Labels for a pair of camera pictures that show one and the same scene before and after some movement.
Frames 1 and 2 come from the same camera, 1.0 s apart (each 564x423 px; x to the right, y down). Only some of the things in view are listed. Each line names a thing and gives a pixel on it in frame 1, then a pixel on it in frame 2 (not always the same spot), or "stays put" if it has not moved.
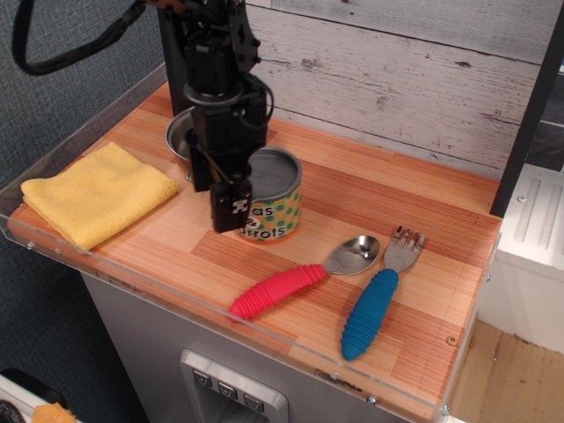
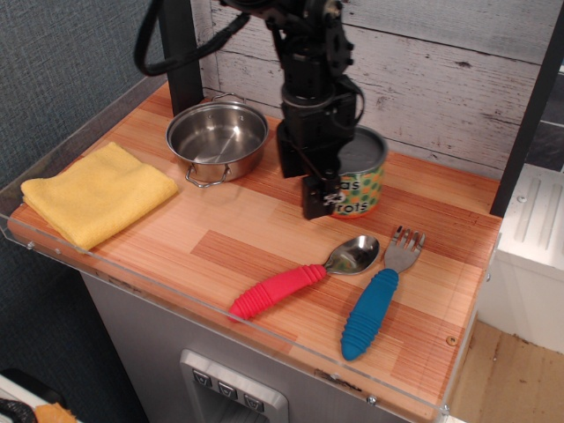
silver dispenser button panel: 213,393 stays put
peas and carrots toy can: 276,175 -> 360,164
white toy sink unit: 523,289 stays put
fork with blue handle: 378,293 stays put
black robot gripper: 232,120 -> 316,129
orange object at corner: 53,413 stays put
